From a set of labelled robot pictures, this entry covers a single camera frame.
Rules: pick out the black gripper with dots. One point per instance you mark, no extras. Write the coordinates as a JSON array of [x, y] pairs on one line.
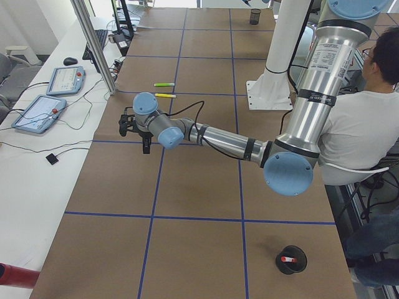
[[144, 136]]

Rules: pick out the red marker pen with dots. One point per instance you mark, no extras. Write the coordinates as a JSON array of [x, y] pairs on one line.
[[288, 259]]

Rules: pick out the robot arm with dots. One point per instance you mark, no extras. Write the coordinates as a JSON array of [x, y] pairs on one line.
[[231, 88]]

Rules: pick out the yellow marker pen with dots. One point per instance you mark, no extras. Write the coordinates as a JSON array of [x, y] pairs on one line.
[[165, 95]]

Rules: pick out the green marker pen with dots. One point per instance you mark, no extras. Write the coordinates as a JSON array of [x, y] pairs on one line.
[[164, 84]]

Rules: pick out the small black sensor box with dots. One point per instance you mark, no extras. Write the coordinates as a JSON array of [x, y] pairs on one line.
[[52, 158]]

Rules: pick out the teach pendant far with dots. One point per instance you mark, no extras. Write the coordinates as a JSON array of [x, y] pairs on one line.
[[66, 81]]

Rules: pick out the teach pendant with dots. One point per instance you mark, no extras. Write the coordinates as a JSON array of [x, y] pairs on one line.
[[66, 81], [40, 115]]

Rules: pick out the black computer mouse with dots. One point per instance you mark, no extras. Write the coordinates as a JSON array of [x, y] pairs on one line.
[[70, 61]]

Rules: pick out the teach pendant near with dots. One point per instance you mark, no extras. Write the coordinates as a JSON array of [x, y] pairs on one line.
[[40, 115]]

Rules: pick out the black mesh cup far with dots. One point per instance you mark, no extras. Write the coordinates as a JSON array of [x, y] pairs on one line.
[[254, 16]]

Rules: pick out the black mesh cup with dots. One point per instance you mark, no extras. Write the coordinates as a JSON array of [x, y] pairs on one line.
[[254, 16], [291, 268]]

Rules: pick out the black mesh cup near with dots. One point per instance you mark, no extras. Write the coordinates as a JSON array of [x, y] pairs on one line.
[[291, 268]]

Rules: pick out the red cylinder object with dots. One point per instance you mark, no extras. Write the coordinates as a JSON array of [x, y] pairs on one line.
[[14, 276]]

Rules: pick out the person in white shirt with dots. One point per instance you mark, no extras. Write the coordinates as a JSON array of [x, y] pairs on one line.
[[362, 127]]

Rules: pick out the person in black shirt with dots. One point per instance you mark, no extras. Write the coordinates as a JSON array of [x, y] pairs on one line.
[[372, 238]]

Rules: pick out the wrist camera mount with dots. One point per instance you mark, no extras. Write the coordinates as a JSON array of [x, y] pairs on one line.
[[127, 122]]

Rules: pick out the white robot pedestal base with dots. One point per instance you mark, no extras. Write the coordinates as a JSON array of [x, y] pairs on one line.
[[271, 90]]

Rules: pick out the aluminium frame post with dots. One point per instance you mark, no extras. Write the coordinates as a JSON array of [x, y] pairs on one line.
[[97, 53]]

